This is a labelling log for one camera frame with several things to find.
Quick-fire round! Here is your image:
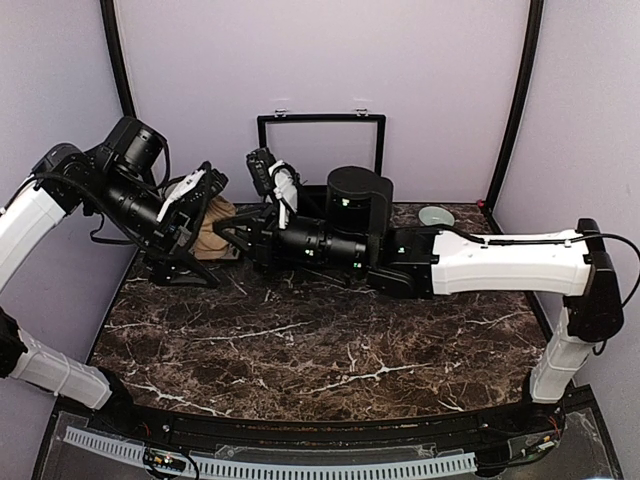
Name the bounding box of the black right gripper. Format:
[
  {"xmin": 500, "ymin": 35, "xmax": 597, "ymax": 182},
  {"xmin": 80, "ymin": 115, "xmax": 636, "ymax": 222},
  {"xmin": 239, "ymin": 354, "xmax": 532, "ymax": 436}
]
[{"xmin": 214, "ymin": 197, "xmax": 370, "ymax": 276}]

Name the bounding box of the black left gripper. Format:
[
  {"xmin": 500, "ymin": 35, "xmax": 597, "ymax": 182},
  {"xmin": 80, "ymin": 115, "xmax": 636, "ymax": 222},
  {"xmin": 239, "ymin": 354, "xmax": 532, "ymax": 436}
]
[{"xmin": 92, "ymin": 166, "xmax": 224, "ymax": 287}]

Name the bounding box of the brown sock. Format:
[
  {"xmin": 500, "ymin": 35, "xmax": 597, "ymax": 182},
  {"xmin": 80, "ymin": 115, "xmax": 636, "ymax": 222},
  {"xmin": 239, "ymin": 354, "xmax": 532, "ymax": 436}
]
[{"xmin": 192, "ymin": 198, "xmax": 243, "ymax": 263}]

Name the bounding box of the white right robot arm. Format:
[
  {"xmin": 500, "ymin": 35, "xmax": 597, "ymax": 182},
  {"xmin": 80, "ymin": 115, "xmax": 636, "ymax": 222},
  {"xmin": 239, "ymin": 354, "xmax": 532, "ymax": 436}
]
[{"xmin": 213, "ymin": 148, "xmax": 624, "ymax": 434}]

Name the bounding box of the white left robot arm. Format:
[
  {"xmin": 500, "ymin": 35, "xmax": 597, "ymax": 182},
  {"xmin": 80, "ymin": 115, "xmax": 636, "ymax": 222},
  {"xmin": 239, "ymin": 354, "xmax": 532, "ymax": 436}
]
[{"xmin": 1, "ymin": 117, "xmax": 227, "ymax": 436}]

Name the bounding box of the green bowl at right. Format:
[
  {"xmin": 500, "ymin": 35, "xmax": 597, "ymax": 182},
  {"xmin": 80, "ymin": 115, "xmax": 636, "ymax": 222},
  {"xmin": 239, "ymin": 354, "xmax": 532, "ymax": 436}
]
[{"xmin": 418, "ymin": 206, "xmax": 455, "ymax": 226}]

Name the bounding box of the black compartment storage box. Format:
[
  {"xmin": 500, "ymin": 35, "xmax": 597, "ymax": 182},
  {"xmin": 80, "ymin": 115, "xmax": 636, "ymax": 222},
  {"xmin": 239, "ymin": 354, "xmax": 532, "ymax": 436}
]
[{"xmin": 257, "ymin": 109, "xmax": 387, "ymax": 185}]

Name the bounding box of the black left corner post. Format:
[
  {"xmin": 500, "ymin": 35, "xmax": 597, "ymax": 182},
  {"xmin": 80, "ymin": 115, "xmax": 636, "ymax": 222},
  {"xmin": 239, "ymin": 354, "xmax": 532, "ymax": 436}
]
[{"xmin": 99, "ymin": 0, "xmax": 137, "ymax": 118}]

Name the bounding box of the black corner post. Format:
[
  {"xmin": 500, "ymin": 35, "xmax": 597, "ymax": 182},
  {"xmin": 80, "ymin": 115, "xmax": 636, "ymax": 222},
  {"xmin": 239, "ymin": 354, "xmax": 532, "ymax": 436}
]
[
  {"xmin": 99, "ymin": 0, "xmax": 137, "ymax": 118},
  {"xmin": 484, "ymin": 0, "xmax": 545, "ymax": 214}
]

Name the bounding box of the white perforated front rail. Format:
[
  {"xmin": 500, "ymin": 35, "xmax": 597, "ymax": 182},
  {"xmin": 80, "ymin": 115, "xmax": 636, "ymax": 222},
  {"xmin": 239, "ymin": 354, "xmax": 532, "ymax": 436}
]
[{"xmin": 62, "ymin": 427, "xmax": 478, "ymax": 479}]

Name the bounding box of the black right corner post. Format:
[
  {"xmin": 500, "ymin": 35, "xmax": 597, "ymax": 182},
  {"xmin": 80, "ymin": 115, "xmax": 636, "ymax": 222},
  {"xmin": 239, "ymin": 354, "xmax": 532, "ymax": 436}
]
[{"xmin": 484, "ymin": 0, "xmax": 545, "ymax": 214}]

